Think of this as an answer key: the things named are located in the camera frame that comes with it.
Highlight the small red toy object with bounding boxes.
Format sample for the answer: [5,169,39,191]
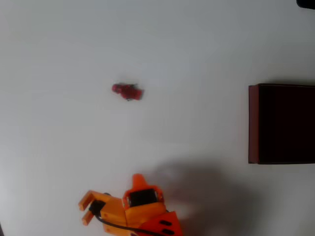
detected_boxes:
[111,83,145,101]

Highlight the dark brown open box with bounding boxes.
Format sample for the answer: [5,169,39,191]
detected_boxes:
[248,83,315,165]

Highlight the light orange camera mount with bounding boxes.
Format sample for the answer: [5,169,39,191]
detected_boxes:
[78,189,127,234]

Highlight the small black camera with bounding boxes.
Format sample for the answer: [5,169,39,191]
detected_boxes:
[88,199,106,217]

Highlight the black object at frame corner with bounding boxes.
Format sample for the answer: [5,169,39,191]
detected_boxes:
[296,0,315,10]

